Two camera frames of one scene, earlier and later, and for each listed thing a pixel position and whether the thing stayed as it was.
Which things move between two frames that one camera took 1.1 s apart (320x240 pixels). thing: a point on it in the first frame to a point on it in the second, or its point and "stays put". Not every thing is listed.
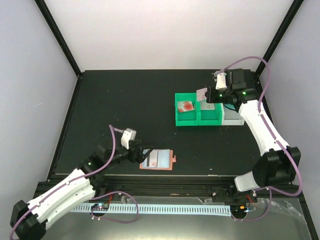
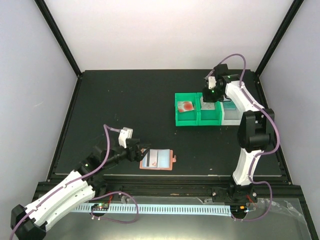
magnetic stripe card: x=200 y=94 to x=208 y=106
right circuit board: x=238 y=210 stays put
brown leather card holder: x=159 y=159 stays put
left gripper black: x=140 y=158 stays put
